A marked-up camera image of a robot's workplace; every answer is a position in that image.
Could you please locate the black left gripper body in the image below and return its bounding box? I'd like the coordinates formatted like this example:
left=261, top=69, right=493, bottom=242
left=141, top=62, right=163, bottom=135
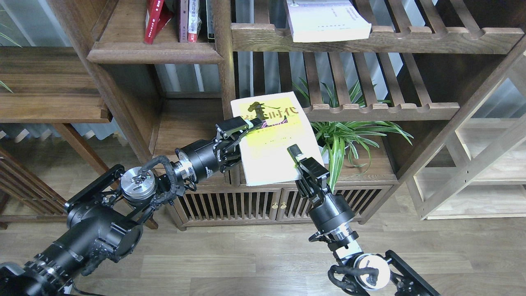
left=213, top=117, right=251, bottom=173

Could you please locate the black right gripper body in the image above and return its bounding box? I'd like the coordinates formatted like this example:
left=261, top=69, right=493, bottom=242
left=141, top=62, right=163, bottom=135
left=295, top=157, right=331, bottom=206

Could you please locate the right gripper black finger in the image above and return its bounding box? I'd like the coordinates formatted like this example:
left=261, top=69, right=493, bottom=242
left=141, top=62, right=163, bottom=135
left=287, top=144, right=305, bottom=165

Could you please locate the yellow green book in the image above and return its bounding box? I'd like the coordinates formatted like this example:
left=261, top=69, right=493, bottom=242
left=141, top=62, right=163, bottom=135
left=231, top=92, right=323, bottom=187

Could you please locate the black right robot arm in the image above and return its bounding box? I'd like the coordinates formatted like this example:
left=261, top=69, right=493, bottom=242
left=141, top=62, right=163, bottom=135
left=288, top=145, right=439, bottom=296

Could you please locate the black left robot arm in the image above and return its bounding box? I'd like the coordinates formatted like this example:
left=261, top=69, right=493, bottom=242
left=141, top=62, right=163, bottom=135
left=1, top=116, right=263, bottom=296

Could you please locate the white book on shelf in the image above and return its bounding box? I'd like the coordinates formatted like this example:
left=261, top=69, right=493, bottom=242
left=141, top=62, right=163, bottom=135
left=285, top=0, right=372, bottom=43

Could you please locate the light wooden shelf unit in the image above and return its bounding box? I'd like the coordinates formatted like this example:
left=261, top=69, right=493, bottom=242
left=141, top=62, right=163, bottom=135
left=406, top=54, right=526, bottom=220

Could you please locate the white plant pot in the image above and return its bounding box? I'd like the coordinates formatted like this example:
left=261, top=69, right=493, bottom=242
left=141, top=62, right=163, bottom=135
left=318, top=146, right=330, bottom=164

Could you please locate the right slatted cabinet door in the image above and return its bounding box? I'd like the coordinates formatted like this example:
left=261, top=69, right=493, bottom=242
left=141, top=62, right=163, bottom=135
left=271, top=185, right=391, bottom=223

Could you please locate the slatted cabinet door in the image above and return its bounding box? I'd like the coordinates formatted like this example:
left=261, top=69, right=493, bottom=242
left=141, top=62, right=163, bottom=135
left=271, top=185, right=391, bottom=223
left=175, top=189, right=281, bottom=227

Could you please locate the left slatted cabinet door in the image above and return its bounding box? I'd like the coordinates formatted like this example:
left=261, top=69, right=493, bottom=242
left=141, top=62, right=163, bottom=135
left=175, top=189, right=281, bottom=227

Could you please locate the dark wooden bookshelf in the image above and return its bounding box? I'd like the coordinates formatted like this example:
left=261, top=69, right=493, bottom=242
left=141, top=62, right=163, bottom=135
left=48, top=0, right=525, bottom=224

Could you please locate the red white upright book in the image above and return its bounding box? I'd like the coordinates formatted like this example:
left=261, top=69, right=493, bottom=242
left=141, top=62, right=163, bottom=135
left=187, top=0, right=201, bottom=43

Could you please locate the dark wooden side table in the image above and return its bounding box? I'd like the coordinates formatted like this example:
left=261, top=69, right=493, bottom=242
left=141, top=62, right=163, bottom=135
left=0, top=46, right=159, bottom=230

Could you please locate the dark slatted wooden rack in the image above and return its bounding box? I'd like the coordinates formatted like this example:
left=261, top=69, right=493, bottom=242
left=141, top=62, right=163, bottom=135
left=0, top=148, right=67, bottom=230

